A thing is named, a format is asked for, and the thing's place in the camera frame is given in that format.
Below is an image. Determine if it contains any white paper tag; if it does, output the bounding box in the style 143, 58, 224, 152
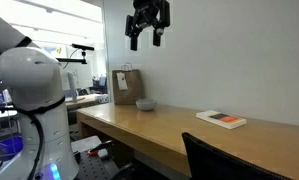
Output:
116, 72, 129, 92

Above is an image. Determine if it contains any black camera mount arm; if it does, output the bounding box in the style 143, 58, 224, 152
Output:
55, 50, 89, 66

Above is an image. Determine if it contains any red-handled clamp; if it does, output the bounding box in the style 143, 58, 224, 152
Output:
87, 139, 114, 158

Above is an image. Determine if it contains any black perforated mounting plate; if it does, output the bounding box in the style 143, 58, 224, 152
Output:
73, 149, 137, 180

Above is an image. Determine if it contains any black stereo camera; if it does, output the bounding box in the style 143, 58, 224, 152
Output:
71, 43, 96, 52

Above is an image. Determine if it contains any blue plastic bin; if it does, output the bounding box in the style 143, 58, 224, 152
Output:
0, 134, 24, 155

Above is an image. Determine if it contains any white book with orange cover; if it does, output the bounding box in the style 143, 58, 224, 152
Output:
195, 109, 248, 130

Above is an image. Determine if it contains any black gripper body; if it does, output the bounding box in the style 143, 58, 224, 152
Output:
132, 0, 166, 34

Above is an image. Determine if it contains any black chair back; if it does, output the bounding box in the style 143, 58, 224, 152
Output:
181, 132, 294, 180

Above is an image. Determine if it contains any brown paper bag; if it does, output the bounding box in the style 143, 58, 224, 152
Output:
111, 62, 144, 106

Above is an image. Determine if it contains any wooden background desk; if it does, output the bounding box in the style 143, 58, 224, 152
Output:
64, 93, 109, 111

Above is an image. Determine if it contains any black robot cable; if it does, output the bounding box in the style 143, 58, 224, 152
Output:
10, 95, 67, 180

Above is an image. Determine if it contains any grey bowl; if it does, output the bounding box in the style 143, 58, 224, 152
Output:
135, 98, 158, 112

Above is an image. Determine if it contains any dark background office chair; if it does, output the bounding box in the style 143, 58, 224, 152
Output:
91, 75, 109, 95

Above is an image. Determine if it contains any white post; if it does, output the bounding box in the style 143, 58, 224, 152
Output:
66, 71, 79, 103

